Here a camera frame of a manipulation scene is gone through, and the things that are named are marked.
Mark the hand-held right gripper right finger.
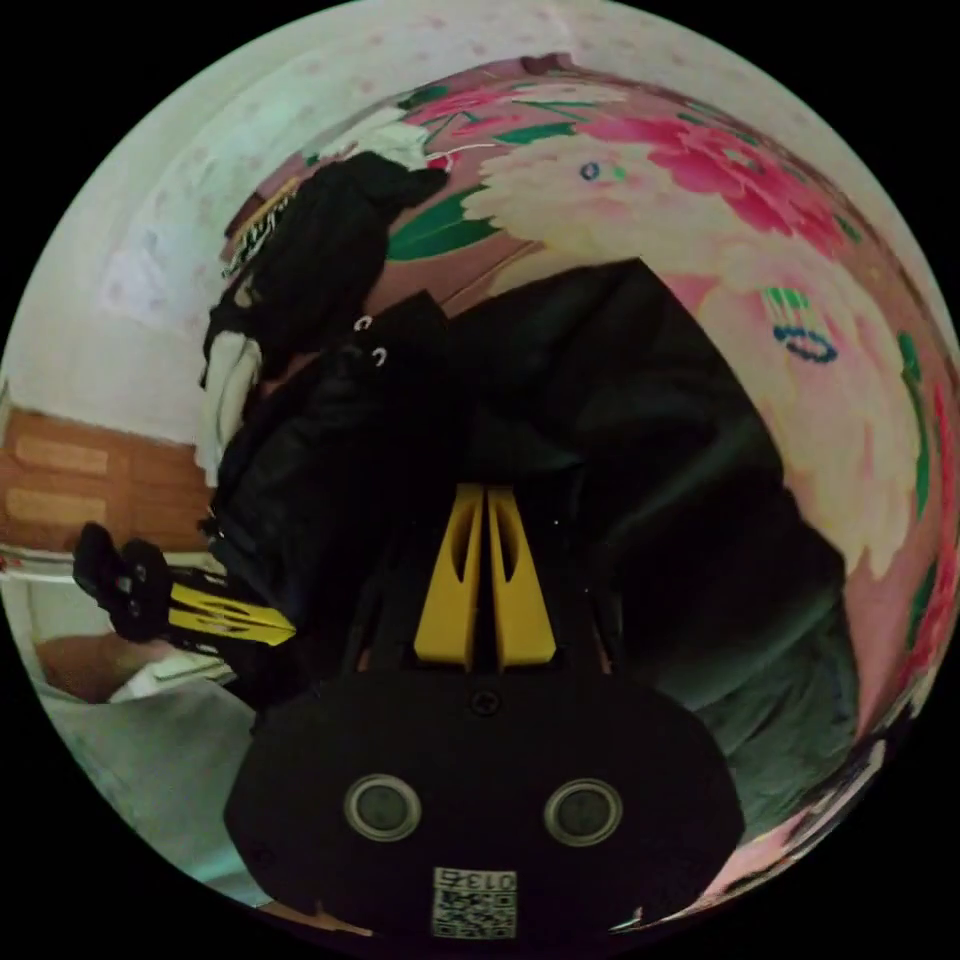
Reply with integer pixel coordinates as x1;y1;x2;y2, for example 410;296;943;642
488;485;559;671

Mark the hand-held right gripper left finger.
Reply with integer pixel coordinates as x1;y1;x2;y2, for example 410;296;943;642
413;484;484;670

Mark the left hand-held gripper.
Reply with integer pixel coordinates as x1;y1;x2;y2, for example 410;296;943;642
109;539;296;647

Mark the black hoodie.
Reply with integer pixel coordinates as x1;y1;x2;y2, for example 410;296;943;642
202;257;864;853

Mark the person's left hand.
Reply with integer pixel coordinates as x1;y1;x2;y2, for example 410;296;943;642
33;635;155;704

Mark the person's body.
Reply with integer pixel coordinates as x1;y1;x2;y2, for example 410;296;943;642
41;678;260;905

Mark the brown wooden cupboard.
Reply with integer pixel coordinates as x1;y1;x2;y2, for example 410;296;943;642
0;403;217;558

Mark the pile of clothes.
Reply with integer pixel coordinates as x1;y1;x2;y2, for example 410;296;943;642
197;123;453;485

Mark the bed with floral pink sheet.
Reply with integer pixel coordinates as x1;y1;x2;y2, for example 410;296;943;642
223;52;955;935

